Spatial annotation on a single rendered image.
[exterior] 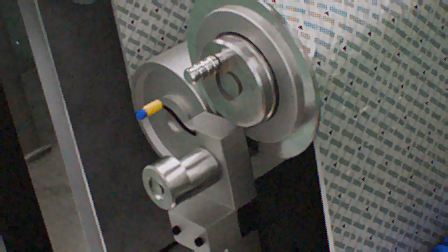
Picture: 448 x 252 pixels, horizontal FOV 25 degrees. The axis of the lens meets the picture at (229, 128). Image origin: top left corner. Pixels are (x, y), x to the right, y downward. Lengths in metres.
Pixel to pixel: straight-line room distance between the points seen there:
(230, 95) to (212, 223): 0.11
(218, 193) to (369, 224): 0.13
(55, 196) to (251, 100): 0.68
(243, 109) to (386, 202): 0.16
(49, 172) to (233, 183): 0.68
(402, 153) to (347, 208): 0.07
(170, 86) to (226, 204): 0.13
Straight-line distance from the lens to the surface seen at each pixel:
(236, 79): 0.78
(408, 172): 0.88
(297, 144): 0.79
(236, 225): 0.85
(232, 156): 0.82
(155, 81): 0.92
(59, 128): 1.13
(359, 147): 0.82
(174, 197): 0.80
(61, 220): 1.36
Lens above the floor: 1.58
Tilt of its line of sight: 28 degrees down
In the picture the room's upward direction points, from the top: 11 degrees counter-clockwise
